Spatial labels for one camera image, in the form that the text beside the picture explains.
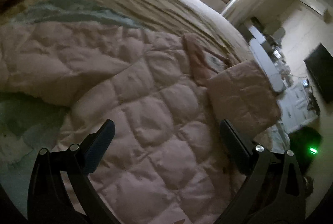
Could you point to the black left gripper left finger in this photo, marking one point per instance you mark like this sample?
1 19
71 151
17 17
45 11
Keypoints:
48 201

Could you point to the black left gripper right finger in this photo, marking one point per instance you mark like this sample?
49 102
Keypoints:
273 190

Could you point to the pink quilted jacket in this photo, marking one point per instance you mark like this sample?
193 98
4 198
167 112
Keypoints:
61 81

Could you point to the light blue cartoon blanket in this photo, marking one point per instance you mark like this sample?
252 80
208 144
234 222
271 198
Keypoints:
75 9

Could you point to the white drawer cabinet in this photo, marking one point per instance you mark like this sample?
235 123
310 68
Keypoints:
296 108

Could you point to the white curved low bench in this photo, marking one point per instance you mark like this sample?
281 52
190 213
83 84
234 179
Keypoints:
267 66

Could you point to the grey desk with clutter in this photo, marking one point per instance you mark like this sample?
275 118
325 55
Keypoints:
270 39

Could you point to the beige bed sheet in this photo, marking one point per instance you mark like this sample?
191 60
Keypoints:
172 16

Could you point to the black wall television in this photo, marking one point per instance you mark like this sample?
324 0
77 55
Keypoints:
319 65

